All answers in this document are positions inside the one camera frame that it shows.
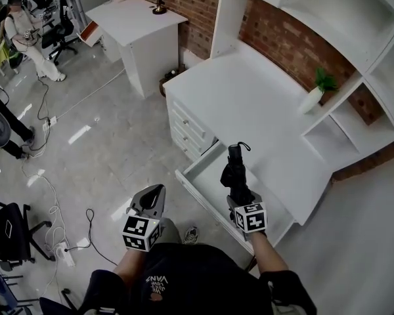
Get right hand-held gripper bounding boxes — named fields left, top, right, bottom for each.
left=226, top=190, right=269, bottom=242

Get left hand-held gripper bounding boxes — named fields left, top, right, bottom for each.
left=121, top=184, right=167, bottom=253

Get black umbrella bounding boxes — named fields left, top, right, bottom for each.
left=220, top=141, right=255, bottom=208

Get white drawer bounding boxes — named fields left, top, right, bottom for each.
left=175, top=139, right=298, bottom=255

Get person's right forearm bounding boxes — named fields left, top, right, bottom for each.
left=249, top=231, right=289, bottom=277

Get person's left forearm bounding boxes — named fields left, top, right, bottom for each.
left=113, top=249, right=145, bottom=290

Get white box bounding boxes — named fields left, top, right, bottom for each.
left=77, top=20, right=102, bottom=48

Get small white side desk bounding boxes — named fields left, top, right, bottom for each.
left=84, top=0, right=188, bottom=100

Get person's grey shoe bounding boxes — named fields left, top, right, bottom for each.
left=183, top=225, right=200, bottom=245

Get person's black shirt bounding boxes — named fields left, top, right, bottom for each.
left=39, top=243, right=318, bottom=315

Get white power strip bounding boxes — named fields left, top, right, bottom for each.
left=54, top=241, right=76, bottom=268
left=41, top=115, right=58, bottom=131

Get white vase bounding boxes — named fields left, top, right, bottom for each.
left=298, top=87, right=326, bottom=115

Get brown bag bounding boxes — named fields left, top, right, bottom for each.
left=159, top=64, right=186, bottom=98

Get green plant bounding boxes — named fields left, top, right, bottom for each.
left=314, top=66, right=339, bottom=94

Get black office chair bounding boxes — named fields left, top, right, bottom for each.
left=41, top=0, right=78, bottom=66
left=0, top=192, right=56, bottom=272

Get white hutch shelf unit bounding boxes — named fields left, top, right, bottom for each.
left=209, top=0, right=394, bottom=170

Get black cable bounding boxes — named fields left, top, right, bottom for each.
left=21, top=77, right=52, bottom=154
left=65, top=208, right=119, bottom=265

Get white cable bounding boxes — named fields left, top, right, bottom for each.
left=55, top=67, right=125, bottom=121
left=21, top=157, right=70, bottom=305

